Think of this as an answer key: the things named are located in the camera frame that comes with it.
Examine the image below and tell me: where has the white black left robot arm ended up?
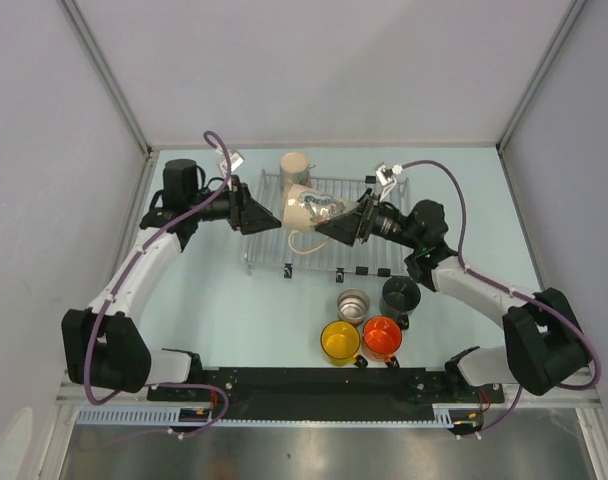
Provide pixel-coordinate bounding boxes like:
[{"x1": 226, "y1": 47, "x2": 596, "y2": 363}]
[{"x1": 61, "y1": 159, "x2": 281, "y2": 400}]

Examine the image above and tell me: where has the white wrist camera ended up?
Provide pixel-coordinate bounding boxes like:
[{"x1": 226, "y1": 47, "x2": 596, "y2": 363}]
[
  {"x1": 218, "y1": 150, "x2": 244, "y2": 175},
  {"x1": 375, "y1": 163, "x2": 404, "y2": 202}
]

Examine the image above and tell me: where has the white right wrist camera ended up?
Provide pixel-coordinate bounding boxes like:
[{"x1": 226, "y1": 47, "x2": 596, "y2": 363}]
[{"x1": 375, "y1": 163, "x2": 404, "y2": 202}]

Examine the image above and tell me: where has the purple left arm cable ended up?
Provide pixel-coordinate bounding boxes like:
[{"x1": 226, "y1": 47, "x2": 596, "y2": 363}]
[{"x1": 83, "y1": 130, "x2": 235, "y2": 441}]

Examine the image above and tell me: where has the orange mug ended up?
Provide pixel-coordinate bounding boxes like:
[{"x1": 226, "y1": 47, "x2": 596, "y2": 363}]
[{"x1": 362, "y1": 316, "x2": 402, "y2": 371}]

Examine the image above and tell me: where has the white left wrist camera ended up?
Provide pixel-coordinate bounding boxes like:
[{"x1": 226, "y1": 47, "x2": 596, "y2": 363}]
[{"x1": 218, "y1": 150, "x2": 244, "y2": 175}]

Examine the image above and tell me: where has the dark green mug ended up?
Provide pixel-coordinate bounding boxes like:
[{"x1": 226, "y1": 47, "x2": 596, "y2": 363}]
[{"x1": 379, "y1": 277, "x2": 421, "y2": 331}]

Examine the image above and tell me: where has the stainless steel cup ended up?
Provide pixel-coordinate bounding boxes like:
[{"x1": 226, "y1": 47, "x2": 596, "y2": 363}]
[{"x1": 337, "y1": 289, "x2": 370, "y2": 326}]

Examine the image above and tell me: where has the beige plain mug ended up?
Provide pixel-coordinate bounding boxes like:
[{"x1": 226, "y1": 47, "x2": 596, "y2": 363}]
[{"x1": 282, "y1": 183, "x2": 357, "y2": 255}]

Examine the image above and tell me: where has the yellow mug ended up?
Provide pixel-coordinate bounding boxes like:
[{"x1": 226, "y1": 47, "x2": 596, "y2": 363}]
[{"x1": 320, "y1": 320, "x2": 368, "y2": 369}]

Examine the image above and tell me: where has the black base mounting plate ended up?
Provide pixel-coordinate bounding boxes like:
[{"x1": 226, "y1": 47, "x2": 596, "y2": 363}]
[{"x1": 147, "y1": 366, "x2": 506, "y2": 422}]

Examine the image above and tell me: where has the beige decorated mug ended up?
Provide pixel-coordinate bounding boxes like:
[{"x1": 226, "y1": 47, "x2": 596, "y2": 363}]
[{"x1": 279, "y1": 152, "x2": 311, "y2": 193}]

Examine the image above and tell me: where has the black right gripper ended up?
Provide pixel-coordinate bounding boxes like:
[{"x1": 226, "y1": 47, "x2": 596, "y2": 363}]
[{"x1": 317, "y1": 187, "x2": 422, "y2": 249}]

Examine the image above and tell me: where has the white slotted cable duct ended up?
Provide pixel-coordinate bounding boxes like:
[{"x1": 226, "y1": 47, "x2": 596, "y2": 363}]
[{"x1": 77, "y1": 405, "x2": 481, "y2": 434}]

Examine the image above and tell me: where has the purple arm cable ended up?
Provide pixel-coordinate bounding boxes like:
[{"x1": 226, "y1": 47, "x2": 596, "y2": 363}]
[
  {"x1": 393, "y1": 159, "x2": 603, "y2": 440},
  {"x1": 83, "y1": 130, "x2": 235, "y2": 441}
]

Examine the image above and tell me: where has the silver wire dish rack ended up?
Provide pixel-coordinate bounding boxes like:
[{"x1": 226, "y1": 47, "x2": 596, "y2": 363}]
[{"x1": 244, "y1": 170, "x2": 411, "y2": 283}]

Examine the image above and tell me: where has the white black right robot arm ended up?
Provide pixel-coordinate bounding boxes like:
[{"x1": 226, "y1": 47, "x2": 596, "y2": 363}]
[{"x1": 315, "y1": 193, "x2": 601, "y2": 401}]

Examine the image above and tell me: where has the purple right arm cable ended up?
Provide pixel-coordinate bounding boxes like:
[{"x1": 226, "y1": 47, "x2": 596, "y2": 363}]
[{"x1": 393, "y1": 159, "x2": 603, "y2": 440}]

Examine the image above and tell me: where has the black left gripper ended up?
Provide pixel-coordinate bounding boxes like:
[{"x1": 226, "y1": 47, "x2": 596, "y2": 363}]
[{"x1": 188, "y1": 175, "x2": 280, "y2": 235}]

